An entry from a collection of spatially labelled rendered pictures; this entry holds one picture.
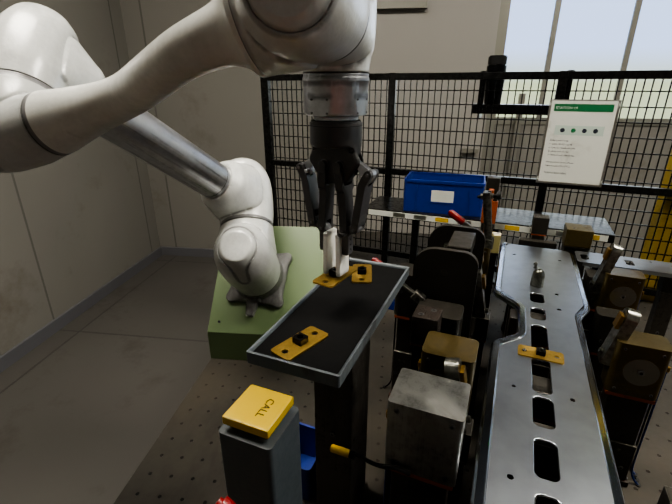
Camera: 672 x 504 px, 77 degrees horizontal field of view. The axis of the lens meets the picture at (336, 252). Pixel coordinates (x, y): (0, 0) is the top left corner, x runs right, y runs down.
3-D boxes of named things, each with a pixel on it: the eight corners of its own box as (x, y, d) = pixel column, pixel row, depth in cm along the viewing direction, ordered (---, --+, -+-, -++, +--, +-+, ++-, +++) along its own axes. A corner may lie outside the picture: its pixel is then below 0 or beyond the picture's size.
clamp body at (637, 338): (642, 495, 89) (695, 357, 76) (579, 476, 93) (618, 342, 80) (635, 470, 94) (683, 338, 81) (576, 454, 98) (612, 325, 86)
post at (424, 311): (421, 479, 92) (438, 320, 77) (399, 472, 93) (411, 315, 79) (426, 462, 96) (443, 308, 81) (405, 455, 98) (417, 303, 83)
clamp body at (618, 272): (625, 394, 117) (661, 282, 105) (577, 383, 122) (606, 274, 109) (621, 380, 123) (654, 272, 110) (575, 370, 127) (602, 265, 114)
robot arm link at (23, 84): (3, 127, 59) (20, 54, 64) (-87, 160, 63) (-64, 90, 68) (82, 173, 70) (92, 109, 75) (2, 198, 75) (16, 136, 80)
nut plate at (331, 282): (331, 288, 64) (331, 281, 63) (311, 283, 66) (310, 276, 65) (358, 269, 70) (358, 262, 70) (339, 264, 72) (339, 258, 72)
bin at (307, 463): (310, 503, 86) (309, 471, 83) (268, 486, 90) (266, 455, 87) (331, 462, 96) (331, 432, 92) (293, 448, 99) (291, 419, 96)
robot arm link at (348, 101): (347, 72, 51) (347, 123, 53) (381, 74, 58) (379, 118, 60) (288, 73, 55) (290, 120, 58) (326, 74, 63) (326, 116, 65)
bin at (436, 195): (481, 217, 161) (485, 184, 156) (402, 210, 169) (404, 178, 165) (481, 206, 175) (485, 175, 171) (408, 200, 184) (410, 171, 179)
